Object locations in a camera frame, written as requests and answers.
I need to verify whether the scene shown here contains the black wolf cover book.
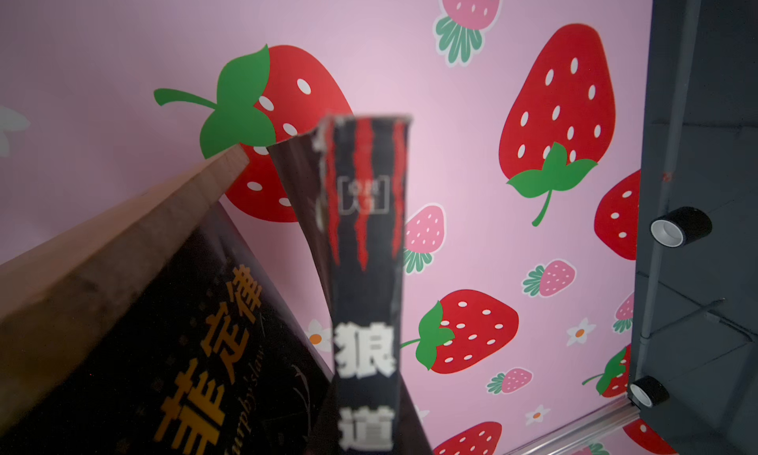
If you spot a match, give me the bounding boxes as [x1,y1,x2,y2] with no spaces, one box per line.
[268,115,432,454]

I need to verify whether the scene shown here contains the black antler cover book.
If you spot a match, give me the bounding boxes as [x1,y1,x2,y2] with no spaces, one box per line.
[1,206,329,454]

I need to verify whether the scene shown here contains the black ceiling spotlight middle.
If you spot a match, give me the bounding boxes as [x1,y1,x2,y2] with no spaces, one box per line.
[649,206,713,249]

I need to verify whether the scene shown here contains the black ceiling spotlight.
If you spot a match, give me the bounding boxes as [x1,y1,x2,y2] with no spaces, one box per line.
[629,376,670,409]
[649,206,713,249]

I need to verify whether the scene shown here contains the black ceiling spotlight lower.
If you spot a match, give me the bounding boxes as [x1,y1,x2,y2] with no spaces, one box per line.
[629,376,670,409]

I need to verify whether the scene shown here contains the wooden two-tier shelf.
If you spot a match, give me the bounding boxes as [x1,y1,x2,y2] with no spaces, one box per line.
[1,145,249,432]

